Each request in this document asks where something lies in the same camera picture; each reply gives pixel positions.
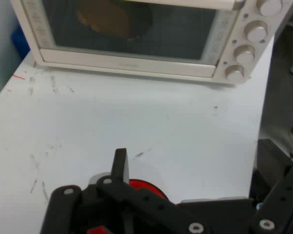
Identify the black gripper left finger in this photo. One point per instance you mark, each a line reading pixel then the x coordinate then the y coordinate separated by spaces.
pixel 117 192

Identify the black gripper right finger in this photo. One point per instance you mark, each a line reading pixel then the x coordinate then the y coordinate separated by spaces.
pixel 283 200

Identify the silver oven knob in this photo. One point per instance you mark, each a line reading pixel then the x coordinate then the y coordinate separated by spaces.
pixel 234 74
pixel 256 33
pixel 244 55
pixel 271 7

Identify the brown bread loaf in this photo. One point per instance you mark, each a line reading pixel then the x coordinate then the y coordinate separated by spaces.
pixel 105 22

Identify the cream toaster oven body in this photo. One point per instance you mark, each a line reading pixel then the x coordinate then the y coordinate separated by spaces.
pixel 236 31

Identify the blue plastic bin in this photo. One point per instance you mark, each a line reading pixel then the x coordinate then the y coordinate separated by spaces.
pixel 20 44

